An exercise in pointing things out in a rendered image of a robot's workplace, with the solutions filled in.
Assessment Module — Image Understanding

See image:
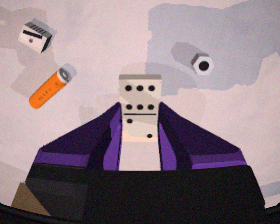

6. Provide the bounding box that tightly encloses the orange battery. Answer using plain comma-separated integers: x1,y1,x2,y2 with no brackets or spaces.
29,68,71,109

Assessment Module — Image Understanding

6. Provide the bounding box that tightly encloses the cream domino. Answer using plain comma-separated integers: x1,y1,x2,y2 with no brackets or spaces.
118,74,162,142

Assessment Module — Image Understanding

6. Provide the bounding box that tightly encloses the white hex nut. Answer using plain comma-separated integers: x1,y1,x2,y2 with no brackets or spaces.
191,53,214,75

